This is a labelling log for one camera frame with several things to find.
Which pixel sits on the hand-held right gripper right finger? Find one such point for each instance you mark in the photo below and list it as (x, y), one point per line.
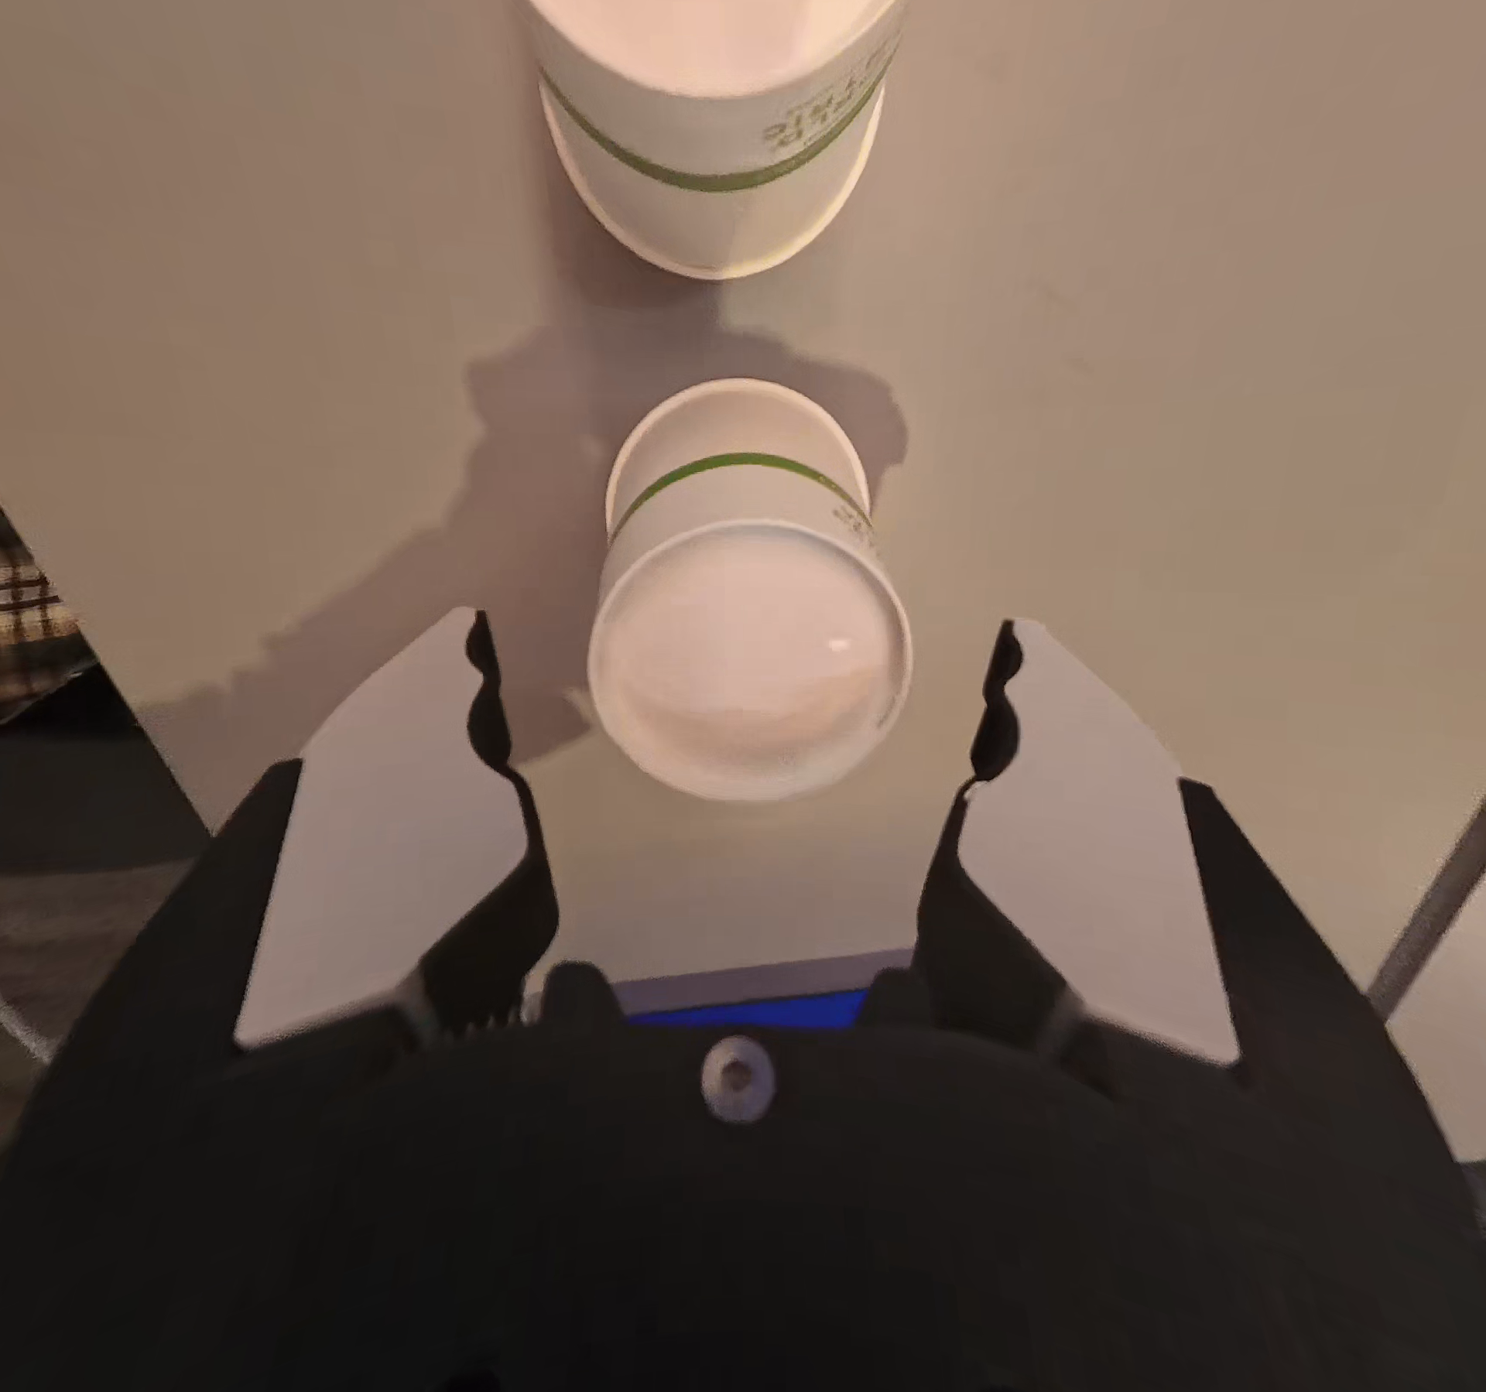
(1090, 870)

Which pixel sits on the white green-banded paper cup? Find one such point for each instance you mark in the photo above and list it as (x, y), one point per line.
(696, 208)
(743, 661)

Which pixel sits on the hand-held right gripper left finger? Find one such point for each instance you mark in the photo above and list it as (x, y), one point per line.
(371, 859)

